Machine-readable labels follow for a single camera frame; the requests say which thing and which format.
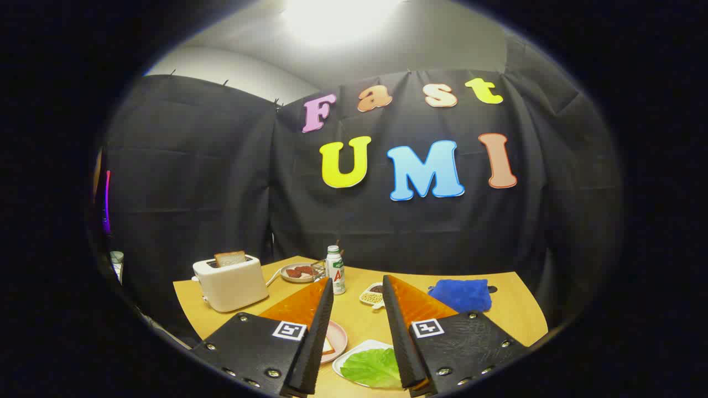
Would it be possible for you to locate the white plate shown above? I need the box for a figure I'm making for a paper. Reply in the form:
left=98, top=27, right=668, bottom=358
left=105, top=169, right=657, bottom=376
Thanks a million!
left=332, top=339, right=402, bottom=389

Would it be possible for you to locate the toasted bread slice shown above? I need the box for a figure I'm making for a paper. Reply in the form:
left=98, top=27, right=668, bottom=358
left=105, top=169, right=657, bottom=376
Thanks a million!
left=214, top=250, right=247, bottom=268

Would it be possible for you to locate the blue towel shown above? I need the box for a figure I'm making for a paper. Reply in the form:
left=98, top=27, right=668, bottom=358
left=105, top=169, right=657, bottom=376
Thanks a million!
left=429, top=279, right=493, bottom=313

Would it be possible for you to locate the pink plate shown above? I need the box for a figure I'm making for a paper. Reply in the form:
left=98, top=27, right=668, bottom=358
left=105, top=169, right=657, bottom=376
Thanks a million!
left=320, top=321, right=348, bottom=364

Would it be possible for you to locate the green lettuce leaf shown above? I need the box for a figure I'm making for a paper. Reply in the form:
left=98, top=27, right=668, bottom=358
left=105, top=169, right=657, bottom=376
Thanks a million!
left=340, top=348, right=402, bottom=389

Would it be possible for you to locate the beige plate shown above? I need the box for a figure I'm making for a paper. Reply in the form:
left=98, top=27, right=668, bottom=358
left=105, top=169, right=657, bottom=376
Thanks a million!
left=279, top=263, right=319, bottom=284

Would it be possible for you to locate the white bottle green cap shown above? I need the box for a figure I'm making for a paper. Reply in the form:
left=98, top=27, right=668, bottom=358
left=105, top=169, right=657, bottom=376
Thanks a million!
left=325, top=245, right=347, bottom=295

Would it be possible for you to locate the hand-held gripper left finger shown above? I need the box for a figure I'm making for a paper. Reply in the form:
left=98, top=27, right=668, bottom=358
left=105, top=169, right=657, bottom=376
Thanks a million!
left=191, top=277, right=335, bottom=398

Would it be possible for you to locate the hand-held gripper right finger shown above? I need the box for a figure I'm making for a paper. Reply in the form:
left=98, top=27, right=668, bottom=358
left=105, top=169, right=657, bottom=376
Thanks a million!
left=382, top=275, right=533, bottom=397

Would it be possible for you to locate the white toaster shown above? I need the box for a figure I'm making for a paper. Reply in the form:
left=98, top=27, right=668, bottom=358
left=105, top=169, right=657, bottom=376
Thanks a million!
left=192, top=255, right=270, bottom=313

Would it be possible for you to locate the white divided bean dish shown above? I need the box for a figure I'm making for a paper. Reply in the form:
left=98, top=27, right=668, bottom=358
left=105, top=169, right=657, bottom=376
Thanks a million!
left=359, top=282, right=386, bottom=309

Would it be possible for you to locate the black backdrop cloth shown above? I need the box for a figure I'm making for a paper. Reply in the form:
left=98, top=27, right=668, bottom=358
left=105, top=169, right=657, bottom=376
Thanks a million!
left=102, top=53, right=623, bottom=338

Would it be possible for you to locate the purple lit monitor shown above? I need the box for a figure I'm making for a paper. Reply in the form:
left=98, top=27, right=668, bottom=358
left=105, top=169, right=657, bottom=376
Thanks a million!
left=91, top=149, right=111, bottom=235

